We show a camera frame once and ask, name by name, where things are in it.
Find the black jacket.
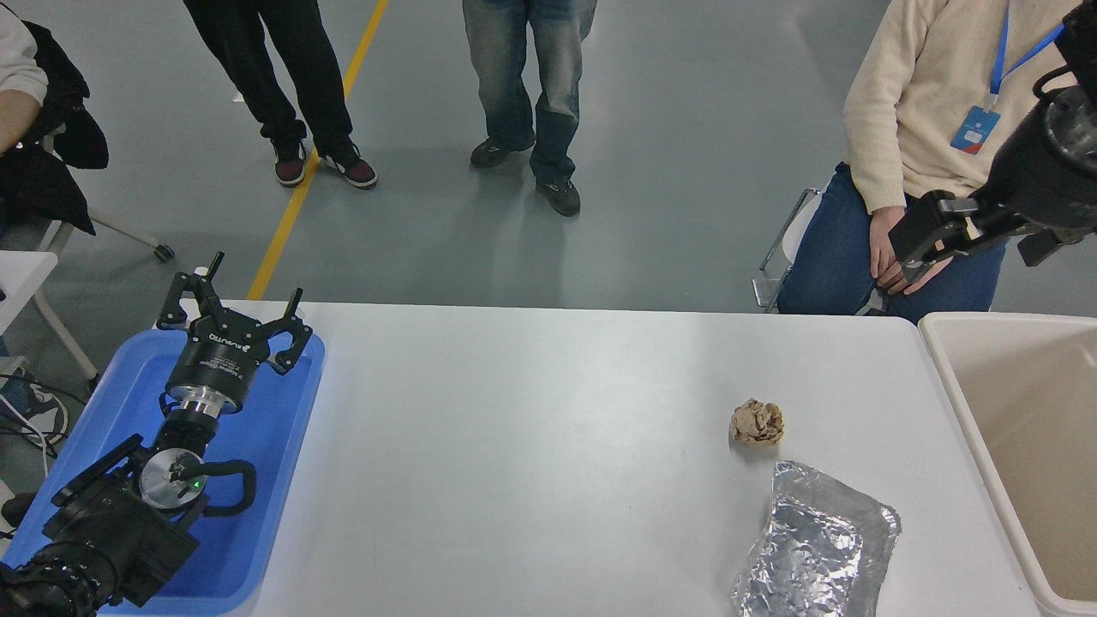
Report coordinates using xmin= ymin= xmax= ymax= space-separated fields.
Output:
xmin=0 ymin=21 xmax=110 ymax=237

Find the seated person with lanyard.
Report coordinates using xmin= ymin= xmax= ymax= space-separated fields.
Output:
xmin=776 ymin=0 xmax=1082 ymax=324

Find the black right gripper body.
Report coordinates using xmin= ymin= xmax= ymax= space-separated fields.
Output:
xmin=984 ymin=103 xmax=1097 ymax=231

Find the standing person with red shoes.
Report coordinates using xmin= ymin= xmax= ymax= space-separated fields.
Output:
xmin=183 ymin=0 xmax=378 ymax=189

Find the large pale plastic bin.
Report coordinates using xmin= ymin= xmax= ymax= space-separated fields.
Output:
xmin=917 ymin=311 xmax=1097 ymax=617

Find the blue plastic tray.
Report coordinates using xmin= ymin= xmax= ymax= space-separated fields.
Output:
xmin=0 ymin=328 xmax=327 ymax=616

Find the person's shoe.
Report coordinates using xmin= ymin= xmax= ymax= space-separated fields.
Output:
xmin=0 ymin=380 xmax=69 ymax=446

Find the grey metal frame chair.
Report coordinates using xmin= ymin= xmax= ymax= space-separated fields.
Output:
xmin=752 ymin=189 xmax=825 ymax=314

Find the small white side table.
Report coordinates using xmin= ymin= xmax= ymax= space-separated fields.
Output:
xmin=0 ymin=250 xmax=100 ymax=388

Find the seated person beside black jacket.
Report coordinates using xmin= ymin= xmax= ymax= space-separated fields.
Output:
xmin=0 ymin=4 xmax=50 ymax=155

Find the white chair with wheels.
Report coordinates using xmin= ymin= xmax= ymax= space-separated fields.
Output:
xmin=39 ymin=210 xmax=177 ymax=263

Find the crumpled tan paper ball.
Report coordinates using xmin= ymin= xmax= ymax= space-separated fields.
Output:
xmin=730 ymin=398 xmax=785 ymax=446

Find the seated person's right hand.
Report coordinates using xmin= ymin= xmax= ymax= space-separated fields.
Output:
xmin=870 ymin=206 xmax=952 ymax=297

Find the blue lanyard with badge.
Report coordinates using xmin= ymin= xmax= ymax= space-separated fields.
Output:
xmin=950 ymin=0 xmax=1068 ymax=156

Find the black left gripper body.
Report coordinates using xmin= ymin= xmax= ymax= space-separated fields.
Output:
xmin=165 ymin=310 xmax=273 ymax=407

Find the standing person with black shoes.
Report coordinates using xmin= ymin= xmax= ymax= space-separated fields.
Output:
xmin=463 ymin=0 xmax=598 ymax=218

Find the silver foil plate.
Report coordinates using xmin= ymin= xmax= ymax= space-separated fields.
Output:
xmin=730 ymin=460 xmax=902 ymax=617

